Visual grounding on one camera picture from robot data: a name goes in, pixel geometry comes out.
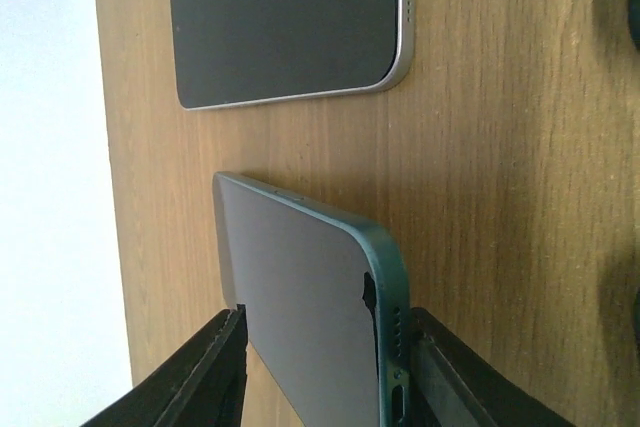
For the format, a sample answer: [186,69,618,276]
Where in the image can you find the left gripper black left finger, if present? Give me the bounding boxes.
[85,304,248,427]

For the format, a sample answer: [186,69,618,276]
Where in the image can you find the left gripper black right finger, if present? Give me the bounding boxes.
[410,307,571,426]

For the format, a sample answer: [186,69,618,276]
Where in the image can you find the black phone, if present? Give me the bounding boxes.
[212,172,410,426]

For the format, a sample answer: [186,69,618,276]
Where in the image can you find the black smartphone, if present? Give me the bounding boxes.
[170,0,415,110]

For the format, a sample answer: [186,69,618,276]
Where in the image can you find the black phone case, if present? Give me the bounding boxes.
[627,0,640,51]
[600,284,639,426]

